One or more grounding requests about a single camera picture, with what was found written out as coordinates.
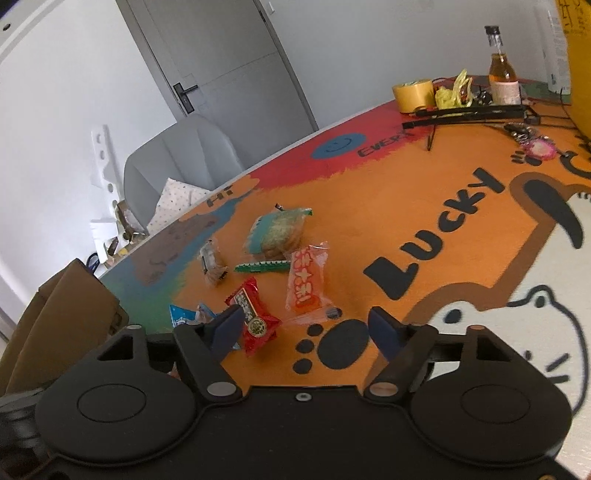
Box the teal cracker packet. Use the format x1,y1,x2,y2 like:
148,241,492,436
242,206,314,259

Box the red snack packet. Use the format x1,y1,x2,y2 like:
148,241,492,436
225,277,282,357

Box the glass bottle with amber liquid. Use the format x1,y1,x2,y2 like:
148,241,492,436
484,25,522,107

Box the black door handle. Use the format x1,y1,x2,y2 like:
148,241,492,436
173,82,199,115

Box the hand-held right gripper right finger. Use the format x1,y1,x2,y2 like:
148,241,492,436
364,306,527,402

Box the grey chair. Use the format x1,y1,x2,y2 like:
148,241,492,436
124,114,245,227

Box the white carton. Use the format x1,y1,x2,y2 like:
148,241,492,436
90,217,118,250

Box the crumpled yellow plastic bag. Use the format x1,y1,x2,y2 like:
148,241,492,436
434,69,474,109

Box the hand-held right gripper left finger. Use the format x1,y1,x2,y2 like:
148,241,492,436
95,305,245,401

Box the small black white candy packet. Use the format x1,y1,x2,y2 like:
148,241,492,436
198,239,229,288

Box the orange clear snack packet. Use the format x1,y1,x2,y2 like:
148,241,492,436
285,241,340,319

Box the white dotted pillow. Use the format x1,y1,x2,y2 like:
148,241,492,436
147,178,208,232

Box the grey door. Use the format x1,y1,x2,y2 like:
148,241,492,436
115,0,320,134

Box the brown paper bag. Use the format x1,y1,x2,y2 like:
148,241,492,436
113,200,148,245

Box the tall yellow plastic bag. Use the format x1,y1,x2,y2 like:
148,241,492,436
547,0,591,139

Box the brown cardboard box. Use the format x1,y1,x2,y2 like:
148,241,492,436
0,258,130,398

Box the white foam board with holes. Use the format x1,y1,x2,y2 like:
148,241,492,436
90,124,121,208

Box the black wire rack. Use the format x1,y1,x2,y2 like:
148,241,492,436
402,104,541,151

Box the yellow tape roll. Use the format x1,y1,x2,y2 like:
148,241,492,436
392,79,437,114

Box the thin green snack strip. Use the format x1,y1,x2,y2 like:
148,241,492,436
233,258,291,274

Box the pink keychain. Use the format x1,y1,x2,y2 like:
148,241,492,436
503,122,557,162

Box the small blue snack packet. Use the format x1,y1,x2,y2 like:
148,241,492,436
168,302,218,328

